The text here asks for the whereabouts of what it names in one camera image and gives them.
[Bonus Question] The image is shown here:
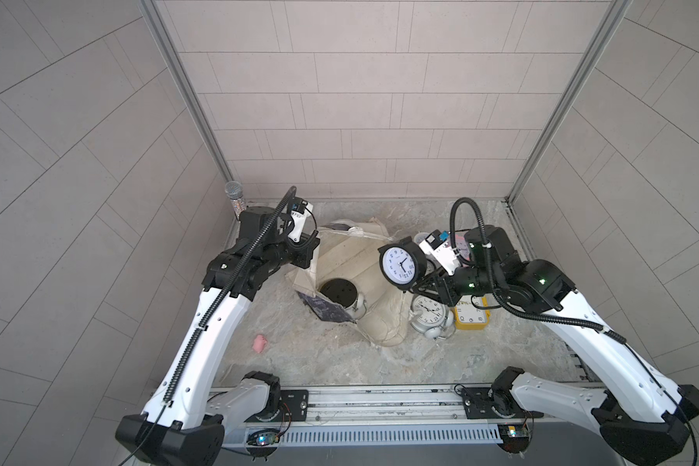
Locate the aluminium mounting rail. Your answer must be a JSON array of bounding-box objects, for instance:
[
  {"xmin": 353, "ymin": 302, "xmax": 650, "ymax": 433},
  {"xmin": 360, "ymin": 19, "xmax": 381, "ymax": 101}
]
[{"xmin": 136, "ymin": 381, "xmax": 627, "ymax": 432}]

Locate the right circuit board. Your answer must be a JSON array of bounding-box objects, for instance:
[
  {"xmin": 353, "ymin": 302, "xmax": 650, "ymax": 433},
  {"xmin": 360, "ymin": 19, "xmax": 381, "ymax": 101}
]
[{"xmin": 497, "ymin": 424, "xmax": 531, "ymax": 454}]

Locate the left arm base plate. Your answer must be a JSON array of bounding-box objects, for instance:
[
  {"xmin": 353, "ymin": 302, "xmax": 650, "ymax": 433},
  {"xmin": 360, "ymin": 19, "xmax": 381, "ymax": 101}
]
[{"xmin": 247, "ymin": 389, "xmax": 310, "ymax": 423}]

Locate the silver clock black back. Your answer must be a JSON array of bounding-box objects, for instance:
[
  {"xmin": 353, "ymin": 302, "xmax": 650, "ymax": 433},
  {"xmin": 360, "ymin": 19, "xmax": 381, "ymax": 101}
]
[{"xmin": 318, "ymin": 278, "xmax": 367, "ymax": 323}]

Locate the left circuit board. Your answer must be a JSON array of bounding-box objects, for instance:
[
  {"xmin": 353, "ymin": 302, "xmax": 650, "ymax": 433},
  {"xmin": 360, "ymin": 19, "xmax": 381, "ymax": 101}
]
[{"xmin": 247, "ymin": 429, "xmax": 282, "ymax": 448}]

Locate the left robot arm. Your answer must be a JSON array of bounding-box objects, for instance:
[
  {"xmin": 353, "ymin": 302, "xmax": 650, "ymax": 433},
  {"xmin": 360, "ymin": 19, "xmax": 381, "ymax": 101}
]
[{"xmin": 115, "ymin": 198, "xmax": 320, "ymax": 465}]

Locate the pink alarm clock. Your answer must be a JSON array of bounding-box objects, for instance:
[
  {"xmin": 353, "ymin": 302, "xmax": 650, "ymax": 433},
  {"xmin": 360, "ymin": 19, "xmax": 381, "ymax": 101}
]
[{"xmin": 454, "ymin": 232, "xmax": 470, "ymax": 260}]

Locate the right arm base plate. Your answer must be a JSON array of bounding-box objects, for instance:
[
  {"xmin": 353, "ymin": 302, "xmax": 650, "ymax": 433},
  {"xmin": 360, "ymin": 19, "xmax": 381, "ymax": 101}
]
[{"xmin": 454, "ymin": 384, "xmax": 545, "ymax": 421}]

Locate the large black round clock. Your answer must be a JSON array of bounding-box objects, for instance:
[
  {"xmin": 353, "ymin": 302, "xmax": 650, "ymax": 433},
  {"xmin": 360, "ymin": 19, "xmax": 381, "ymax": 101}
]
[{"xmin": 379, "ymin": 236, "xmax": 427, "ymax": 291}]

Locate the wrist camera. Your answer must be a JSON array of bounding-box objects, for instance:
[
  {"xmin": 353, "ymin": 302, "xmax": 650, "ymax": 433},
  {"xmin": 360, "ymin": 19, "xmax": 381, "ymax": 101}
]
[
  {"xmin": 289, "ymin": 198, "xmax": 314, "ymax": 244},
  {"xmin": 419, "ymin": 230, "xmax": 461, "ymax": 276}
]

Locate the glitter microphone on stand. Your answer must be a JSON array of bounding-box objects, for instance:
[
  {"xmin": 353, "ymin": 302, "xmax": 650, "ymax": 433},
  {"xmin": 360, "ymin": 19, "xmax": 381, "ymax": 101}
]
[{"xmin": 224, "ymin": 181, "xmax": 247, "ymax": 219}]

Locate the white twin-bell alarm clock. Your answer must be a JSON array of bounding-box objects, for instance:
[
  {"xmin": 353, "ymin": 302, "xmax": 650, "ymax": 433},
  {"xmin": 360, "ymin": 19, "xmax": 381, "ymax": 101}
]
[{"xmin": 414, "ymin": 232, "xmax": 430, "ymax": 245}]

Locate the large white twin-bell clock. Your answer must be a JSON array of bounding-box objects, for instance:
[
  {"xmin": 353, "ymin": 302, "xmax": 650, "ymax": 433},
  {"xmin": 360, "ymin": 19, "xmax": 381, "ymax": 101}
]
[{"xmin": 411, "ymin": 295, "xmax": 456, "ymax": 340}]

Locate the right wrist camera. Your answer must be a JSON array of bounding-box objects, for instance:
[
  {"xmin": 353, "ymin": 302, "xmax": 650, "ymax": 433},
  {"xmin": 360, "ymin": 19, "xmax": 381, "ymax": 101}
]
[{"xmin": 419, "ymin": 230, "xmax": 461, "ymax": 276}]

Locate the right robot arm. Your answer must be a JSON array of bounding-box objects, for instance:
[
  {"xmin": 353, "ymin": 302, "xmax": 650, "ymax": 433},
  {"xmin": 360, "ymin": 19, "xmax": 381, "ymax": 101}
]
[{"xmin": 415, "ymin": 225, "xmax": 699, "ymax": 465}]

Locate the circuit board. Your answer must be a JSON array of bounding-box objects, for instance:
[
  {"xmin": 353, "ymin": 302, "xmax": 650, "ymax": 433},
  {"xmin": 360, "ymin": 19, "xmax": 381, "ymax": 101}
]
[
  {"xmin": 497, "ymin": 424, "xmax": 531, "ymax": 454},
  {"xmin": 247, "ymin": 429, "xmax": 282, "ymax": 448}
]

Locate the yellow rectangular alarm clock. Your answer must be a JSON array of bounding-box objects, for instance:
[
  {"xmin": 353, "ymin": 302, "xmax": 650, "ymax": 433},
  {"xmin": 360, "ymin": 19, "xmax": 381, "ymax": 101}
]
[{"xmin": 454, "ymin": 296, "xmax": 490, "ymax": 330}]

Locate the beige canvas tote bag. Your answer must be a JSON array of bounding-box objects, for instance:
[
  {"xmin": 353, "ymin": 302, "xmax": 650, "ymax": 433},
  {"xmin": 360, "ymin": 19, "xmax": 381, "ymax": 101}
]
[{"xmin": 287, "ymin": 217, "xmax": 411, "ymax": 348}]

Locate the small pink eraser piece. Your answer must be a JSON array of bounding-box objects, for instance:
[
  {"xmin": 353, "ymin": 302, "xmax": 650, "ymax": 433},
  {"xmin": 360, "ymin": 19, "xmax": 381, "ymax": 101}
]
[{"xmin": 252, "ymin": 334, "xmax": 268, "ymax": 353}]

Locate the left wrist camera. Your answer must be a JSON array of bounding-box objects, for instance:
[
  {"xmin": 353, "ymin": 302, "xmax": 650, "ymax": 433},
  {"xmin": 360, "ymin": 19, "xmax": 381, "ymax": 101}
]
[{"xmin": 289, "ymin": 198, "xmax": 314, "ymax": 244}]

